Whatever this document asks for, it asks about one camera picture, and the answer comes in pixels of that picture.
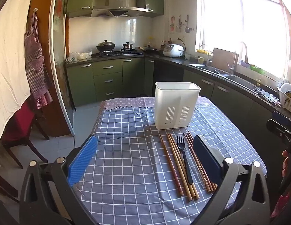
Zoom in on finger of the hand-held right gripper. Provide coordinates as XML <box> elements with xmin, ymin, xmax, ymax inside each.
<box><xmin>267</xmin><ymin>111</ymin><xmax>291</xmax><ymax>141</ymax></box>

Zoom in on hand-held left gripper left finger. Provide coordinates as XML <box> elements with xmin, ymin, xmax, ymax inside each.
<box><xmin>19</xmin><ymin>136</ymin><xmax>98</xmax><ymax>225</ymax></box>

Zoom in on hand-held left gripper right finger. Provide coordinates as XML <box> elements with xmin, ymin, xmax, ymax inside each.
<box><xmin>193</xmin><ymin>135</ymin><xmax>271</xmax><ymax>225</ymax></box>

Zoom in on black plastic fork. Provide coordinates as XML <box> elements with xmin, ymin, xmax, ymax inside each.
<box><xmin>176</xmin><ymin>134</ymin><xmax>193</xmax><ymax>185</ymax></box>

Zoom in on reddish brown wooden chopstick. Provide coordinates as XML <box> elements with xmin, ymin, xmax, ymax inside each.
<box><xmin>187</xmin><ymin>132</ymin><xmax>215</xmax><ymax>191</ymax></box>
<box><xmin>189</xmin><ymin>131</ymin><xmax>218</xmax><ymax>189</ymax></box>
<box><xmin>185</xmin><ymin>133</ymin><xmax>212</xmax><ymax>192</ymax></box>
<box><xmin>184</xmin><ymin>133</ymin><xmax>210</xmax><ymax>192</ymax></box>

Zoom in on white plastic utensil holder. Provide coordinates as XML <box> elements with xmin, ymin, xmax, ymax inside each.
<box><xmin>155</xmin><ymin>82</ymin><xmax>201</xmax><ymax>130</ymax></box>

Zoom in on person's right hand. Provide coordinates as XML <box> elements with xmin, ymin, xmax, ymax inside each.
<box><xmin>282</xmin><ymin>150</ymin><xmax>290</xmax><ymax>177</ymax></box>

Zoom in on white dish rack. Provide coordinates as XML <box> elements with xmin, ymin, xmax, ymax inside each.
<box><xmin>278</xmin><ymin>80</ymin><xmax>291</xmax><ymax>109</ymax></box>

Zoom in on grey dish rag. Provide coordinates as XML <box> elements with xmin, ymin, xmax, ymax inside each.
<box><xmin>253</xmin><ymin>87</ymin><xmax>279</xmax><ymax>104</ymax></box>

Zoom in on blue checked tablecloth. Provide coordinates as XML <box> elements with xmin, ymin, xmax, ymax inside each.
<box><xmin>76</xmin><ymin>97</ymin><xmax>268</xmax><ymax>225</ymax></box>

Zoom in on green base cabinets under sink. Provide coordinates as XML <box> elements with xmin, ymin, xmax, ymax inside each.
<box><xmin>183</xmin><ymin>69</ymin><xmax>287</xmax><ymax>150</ymax></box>

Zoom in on green plastic container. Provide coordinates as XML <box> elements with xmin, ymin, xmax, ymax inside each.
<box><xmin>240</xmin><ymin>60</ymin><xmax>264</xmax><ymax>74</ymax></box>

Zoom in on steel double sink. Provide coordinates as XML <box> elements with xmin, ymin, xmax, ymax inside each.
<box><xmin>190</xmin><ymin>63</ymin><xmax>258</xmax><ymax>87</ymax></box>

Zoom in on purple patterned cloth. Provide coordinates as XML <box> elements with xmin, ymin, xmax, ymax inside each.
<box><xmin>100</xmin><ymin>96</ymin><xmax>212</xmax><ymax>112</ymax></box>

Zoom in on red wooden chair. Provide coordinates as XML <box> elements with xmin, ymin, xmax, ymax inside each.
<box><xmin>0</xmin><ymin>96</ymin><xmax>50</xmax><ymax>169</ymax></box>

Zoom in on tall steel faucet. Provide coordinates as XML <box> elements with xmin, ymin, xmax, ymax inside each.
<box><xmin>227</xmin><ymin>42</ymin><xmax>248</xmax><ymax>75</ymax></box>

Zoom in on green base cabinets with drawers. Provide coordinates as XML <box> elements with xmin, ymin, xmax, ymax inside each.
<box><xmin>66</xmin><ymin>57</ymin><xmax>155</xmax><ymax>107</ymax></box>

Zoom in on black dishwasher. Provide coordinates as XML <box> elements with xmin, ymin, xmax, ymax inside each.
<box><xmin>153</xmin><ymin>61</ymin><xmax>184</xmax><ymax>96</ymax></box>

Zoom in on wooden cutting board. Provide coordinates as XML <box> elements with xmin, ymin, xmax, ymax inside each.
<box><xmin>211</xmin><ymin>47</ymin><xmax>240</xmax><ymax>69</ymax></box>

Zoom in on red checked apron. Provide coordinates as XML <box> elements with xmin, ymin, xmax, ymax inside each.
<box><xmin>24</xmin><ymin>8</ymin><xmax>53</xmax><ymax>109</ymax></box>

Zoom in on small steel faucet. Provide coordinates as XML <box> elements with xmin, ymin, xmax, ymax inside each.
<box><xmin>200</xmin><ymin>44</ymin><xmax>210</xmax><ymax>66</ymax></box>

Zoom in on dark stone countertop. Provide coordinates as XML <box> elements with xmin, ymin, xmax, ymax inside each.
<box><xmin>65</xmin><ymin>52</ymin><xmax>291</xmax><ymax>122</ymax></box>

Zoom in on white plastic bag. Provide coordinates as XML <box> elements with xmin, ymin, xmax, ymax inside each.
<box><xmin>67</xmin><ymin>50</ymin><xmax>92</xmax><ymax>62</ymax></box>

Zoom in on kitchen window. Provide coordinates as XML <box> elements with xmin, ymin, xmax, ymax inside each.
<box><xmin>196</xmin><ymin>0</ymin><xmax>291</xmax><ymax>80</ymax></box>

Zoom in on sliding glass door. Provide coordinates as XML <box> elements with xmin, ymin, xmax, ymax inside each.
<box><xmin>31</xmin><ymin>0</ymin><xmax>77</xmax><ymax>141</ymax></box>

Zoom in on black gas stove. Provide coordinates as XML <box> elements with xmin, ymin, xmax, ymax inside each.
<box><xmin>97</xmin><ymin>49</ymin><xmax>143</xmax><ymax>57</ymax></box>

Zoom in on white rice cooker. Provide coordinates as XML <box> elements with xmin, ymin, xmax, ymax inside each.
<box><xmin>163</xmin><ymin>44</ymin><xmax>185</xmax><ymax>58</ymax></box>

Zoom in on black wok with lid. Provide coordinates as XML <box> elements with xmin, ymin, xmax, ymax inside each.
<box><xmin>96</xmin><ymin>40</ymin><xmax>116</xmax><ymax>52</ymax></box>

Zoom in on condiment bottles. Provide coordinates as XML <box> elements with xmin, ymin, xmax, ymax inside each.
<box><xmin>160</xmin><ymin>39</ymin><xmax>174</xmax><ymax>51</ymax></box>

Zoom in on white curtain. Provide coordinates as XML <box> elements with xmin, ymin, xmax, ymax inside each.
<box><xmin>0</xmin><ymin>0</ymin><xmax>38</xmax><ymax>148</ymax></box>

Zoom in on steel range hood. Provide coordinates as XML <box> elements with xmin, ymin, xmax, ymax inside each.
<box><xmin>90</xmin><ymin>0</ymin><xmax>149</xmax><ymax>18</ymax></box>

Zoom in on hanging wall utensils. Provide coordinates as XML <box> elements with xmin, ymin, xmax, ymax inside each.
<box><xmin>169</xmin><ymin>14</ymin><xmax>195</xmax><ymax>33</ymax></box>

